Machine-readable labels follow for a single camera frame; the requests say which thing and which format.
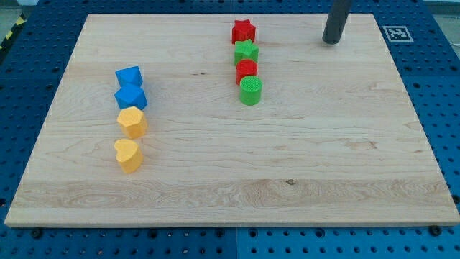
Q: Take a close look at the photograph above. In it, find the green star block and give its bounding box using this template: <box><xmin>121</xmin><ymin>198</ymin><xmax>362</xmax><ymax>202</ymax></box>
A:
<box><xmin>234</xmin><ymin>40</ymin><xmax>259</xmax><ymax>65</ymax></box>

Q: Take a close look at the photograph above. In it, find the red star block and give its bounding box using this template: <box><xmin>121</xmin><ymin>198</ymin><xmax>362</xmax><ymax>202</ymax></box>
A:
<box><xmin>231</xmin><ymin>19</ymin><xmax>256</xmax><ymax>45</ymax></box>

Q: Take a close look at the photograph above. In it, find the green cylinder block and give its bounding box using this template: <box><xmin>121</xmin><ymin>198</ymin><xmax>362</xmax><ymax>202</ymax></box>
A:
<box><xmin>239</xmin><ymin>76</ymin><xmax>263</xmax><ymax>106</ymax></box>

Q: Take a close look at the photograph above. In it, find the red cylinder block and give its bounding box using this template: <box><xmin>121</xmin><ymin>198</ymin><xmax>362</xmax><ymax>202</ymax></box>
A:
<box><xmin>236</xmin><ymin>59</ymin><xmax>258</xmax><ymax>86</ymax></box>

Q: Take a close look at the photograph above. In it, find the yellow hexagon block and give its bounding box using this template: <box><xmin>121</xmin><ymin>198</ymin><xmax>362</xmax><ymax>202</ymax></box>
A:
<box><xmin>116</xmin><ymin>106</ymin><xmax>148</xmax><ymax>139</ymax></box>

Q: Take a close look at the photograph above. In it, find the yellow heart block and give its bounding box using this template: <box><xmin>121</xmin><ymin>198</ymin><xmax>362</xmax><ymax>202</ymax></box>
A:
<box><xmin>114</xmin><ymin>139</ymin><xmax>143</xmax><ymax>173</ymax></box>

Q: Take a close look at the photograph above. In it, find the wooden board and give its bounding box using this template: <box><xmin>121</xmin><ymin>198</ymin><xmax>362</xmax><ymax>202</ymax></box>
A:
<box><xmin>5</xmin><ymin>14</ymin><xmax>459</xmax><ymax>228</ymax></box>

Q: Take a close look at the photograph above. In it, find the blue hexagon block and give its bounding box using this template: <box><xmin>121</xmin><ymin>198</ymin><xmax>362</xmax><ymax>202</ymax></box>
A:
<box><xmin>114</xmin><ymin>84</ymin><xmax>147</xmax><ymax>110</ymax></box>

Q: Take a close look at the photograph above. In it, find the blue cube block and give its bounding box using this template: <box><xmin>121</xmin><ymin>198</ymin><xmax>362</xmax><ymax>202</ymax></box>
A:
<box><xmin>115</xmin><ymin>66</ymin><xmax>143</xmax><ymax>87</ymax></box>

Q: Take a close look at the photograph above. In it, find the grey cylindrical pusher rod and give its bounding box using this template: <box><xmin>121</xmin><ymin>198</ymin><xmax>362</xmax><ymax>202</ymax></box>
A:
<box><xmin>322</xmin><ymin>0</ymin><xmax>353</xmax><ymax>45</ymax></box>

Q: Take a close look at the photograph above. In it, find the white fiducial marker tag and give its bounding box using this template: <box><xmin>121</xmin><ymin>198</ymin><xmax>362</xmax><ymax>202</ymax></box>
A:
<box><xmin>382</xmin><ymin>25</ymin><xmax>413</xmax><ymax>42</ymax></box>

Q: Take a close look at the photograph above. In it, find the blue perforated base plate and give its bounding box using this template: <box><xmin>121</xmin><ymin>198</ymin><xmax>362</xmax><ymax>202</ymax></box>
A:
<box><xmin>1</xmin><ymin>1</ymin><xmax>459</xmax><ymax>258</ymax></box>

